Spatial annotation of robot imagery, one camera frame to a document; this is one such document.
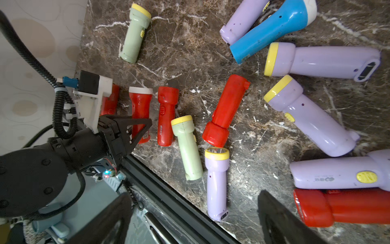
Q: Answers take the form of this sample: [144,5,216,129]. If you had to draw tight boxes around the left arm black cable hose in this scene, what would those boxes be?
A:
[0,10,78,140]

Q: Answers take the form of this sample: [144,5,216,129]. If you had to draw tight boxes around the blue flashlight white rim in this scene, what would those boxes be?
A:
[230,0,317,64]

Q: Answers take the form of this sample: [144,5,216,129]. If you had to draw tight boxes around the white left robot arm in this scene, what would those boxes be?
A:
[1,115,152,220]

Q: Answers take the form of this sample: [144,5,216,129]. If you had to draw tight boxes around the large red flashlight right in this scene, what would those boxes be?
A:
[294,188,390,228]

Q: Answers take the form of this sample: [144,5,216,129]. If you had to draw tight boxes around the purple flashlight front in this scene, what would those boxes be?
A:
[205,147,230,222]

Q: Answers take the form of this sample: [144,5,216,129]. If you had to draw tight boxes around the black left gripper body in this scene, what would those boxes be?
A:
[48,115,152,171]

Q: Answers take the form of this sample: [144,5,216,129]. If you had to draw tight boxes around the purple flashlight yellow button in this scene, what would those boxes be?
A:
[290,149,390,191]

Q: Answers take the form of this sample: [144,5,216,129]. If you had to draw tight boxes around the green flashlight yellow rim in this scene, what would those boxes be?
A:
[171,115,203,181]

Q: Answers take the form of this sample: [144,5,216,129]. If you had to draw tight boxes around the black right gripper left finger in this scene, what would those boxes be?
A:
[66,193,133,244]

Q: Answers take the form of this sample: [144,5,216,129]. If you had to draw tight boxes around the purple flashlight back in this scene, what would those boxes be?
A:
[219,0,270,45]

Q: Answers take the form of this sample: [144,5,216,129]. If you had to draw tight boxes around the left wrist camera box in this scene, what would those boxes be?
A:
[58,70,113,134]

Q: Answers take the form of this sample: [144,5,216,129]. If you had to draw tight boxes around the black front frame rail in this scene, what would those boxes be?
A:
[119,155,238,244]

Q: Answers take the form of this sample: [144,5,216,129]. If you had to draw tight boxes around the small red flashlight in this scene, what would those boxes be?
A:
[157,86,179,146]

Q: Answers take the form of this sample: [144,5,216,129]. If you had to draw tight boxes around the red flashlight white rim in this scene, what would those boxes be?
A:
[129,86,153,144]

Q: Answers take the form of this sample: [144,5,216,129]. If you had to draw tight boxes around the purple flashlight middle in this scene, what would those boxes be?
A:
[264,75,360,157]

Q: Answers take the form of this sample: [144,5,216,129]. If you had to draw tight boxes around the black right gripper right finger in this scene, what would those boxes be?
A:
[258,190,326,244]

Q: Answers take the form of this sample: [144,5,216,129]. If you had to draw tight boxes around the purple flashlight lying sideways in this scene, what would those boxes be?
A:
[264,42,381,82]

